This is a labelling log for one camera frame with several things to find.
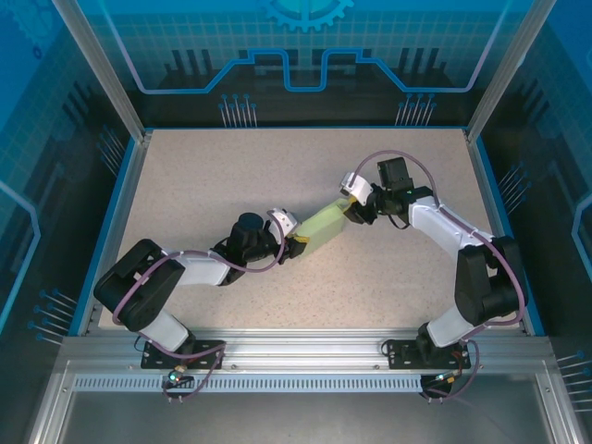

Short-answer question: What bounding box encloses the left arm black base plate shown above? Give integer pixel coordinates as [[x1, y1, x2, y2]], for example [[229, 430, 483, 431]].
[[141, 339, 228, 371]]

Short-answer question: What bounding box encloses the aluminium side rail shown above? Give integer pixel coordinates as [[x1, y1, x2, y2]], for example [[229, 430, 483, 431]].
[[76, 131, 154, 338], [464, 131, 528, 337]]

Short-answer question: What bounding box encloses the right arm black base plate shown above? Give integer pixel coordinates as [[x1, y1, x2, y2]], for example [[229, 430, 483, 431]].
[[383, 339, 474, 371]]

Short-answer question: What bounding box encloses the wide aluminium mounting rail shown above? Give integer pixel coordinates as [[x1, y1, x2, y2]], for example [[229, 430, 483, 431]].
[[59, 328, 554, 371]]

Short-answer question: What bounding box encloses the light green paper box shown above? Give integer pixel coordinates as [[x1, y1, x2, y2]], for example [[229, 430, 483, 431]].
[[291, 198, 349, 258]]

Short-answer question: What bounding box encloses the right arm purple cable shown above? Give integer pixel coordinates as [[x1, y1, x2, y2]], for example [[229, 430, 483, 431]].
[[355, 149, 529, 403]]

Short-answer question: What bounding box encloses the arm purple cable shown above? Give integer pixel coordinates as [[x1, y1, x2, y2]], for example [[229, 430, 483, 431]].
[[355, 149, 529, 403], [112, 210, 289, 403]]

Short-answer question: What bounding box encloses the slotted grey cable duct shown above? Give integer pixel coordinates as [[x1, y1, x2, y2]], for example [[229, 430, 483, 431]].
[[72, 374, 425, 394]]

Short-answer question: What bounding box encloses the aluminium frame post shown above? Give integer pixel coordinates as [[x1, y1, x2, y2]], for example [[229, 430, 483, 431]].
[[50, 0, 154, 142], [464, 0, 563, 142]]

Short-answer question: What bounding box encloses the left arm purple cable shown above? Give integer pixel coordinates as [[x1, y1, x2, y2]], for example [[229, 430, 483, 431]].
[[112, 210, 289, 403]]

